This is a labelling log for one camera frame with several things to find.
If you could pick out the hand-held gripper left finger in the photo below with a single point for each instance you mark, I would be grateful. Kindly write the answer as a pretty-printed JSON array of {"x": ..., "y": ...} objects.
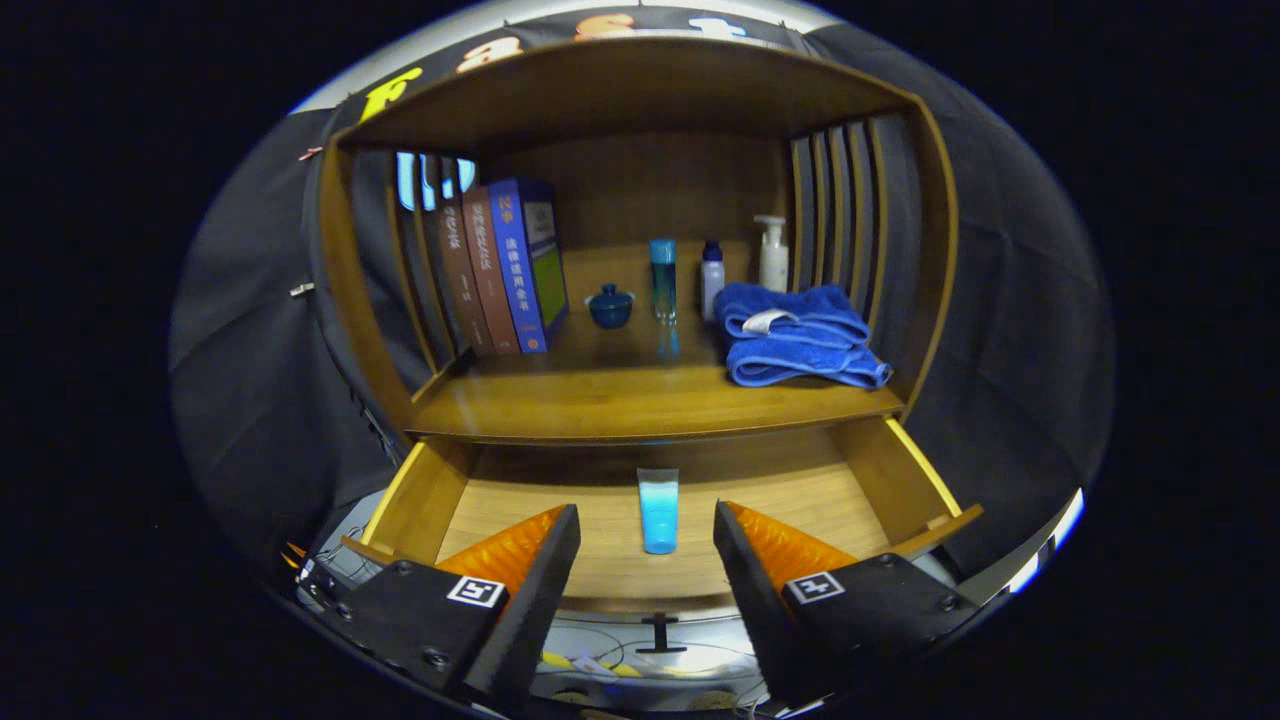
[{"x": 530, "y": 610}]

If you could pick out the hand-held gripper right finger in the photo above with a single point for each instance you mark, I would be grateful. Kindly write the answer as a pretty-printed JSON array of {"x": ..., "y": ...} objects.
[{"x": 760, "y": 610}]

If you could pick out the wooden drawer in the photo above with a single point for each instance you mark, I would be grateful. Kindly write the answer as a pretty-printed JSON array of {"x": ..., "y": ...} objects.
[{"x": 780, "y": 490}]

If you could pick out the light blue tube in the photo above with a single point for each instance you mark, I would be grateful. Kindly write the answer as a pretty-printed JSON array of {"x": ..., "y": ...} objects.
[{"x": 658, "y": 520}]

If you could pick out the wooden cabinet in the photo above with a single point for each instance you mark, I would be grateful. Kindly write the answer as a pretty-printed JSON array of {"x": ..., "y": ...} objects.
[{"x": 650, "y": 190}]

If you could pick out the blue folded towel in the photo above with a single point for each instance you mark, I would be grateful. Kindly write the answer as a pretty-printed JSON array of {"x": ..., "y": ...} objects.
[{"x": 800, "y": 345}]

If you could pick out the dark blue lidded teacup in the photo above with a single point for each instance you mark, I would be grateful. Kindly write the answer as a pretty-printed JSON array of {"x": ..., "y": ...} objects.
[{"x": 610, "y": 308}]

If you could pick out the white bottle blue cap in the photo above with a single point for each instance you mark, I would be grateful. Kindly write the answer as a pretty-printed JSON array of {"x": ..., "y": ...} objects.
[{"x": 712, "y": 285}]

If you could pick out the reddish brown book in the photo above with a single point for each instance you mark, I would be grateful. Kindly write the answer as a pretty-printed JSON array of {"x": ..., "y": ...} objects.
[{"x": 490, "y": 275}]

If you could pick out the blue book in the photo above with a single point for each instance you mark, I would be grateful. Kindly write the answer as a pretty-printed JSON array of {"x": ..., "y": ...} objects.
[{"x": 520, "y": 270}]

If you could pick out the teal glass bottle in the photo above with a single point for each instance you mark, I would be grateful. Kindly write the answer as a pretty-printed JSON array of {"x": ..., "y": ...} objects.
[{"x": 663, "y": 280}]

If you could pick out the white pump bottle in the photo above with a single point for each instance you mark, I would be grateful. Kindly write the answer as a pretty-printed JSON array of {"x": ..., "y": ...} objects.
[{"x": 773, "y": 265}]

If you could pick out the dark brown book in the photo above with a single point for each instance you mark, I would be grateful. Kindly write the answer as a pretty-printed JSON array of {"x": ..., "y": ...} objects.
[{"x": 458, "y": 270}]

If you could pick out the black backdrop cloth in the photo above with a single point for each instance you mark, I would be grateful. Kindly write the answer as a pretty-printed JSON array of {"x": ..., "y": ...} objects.
[{"x": 1000, "y": 300}]

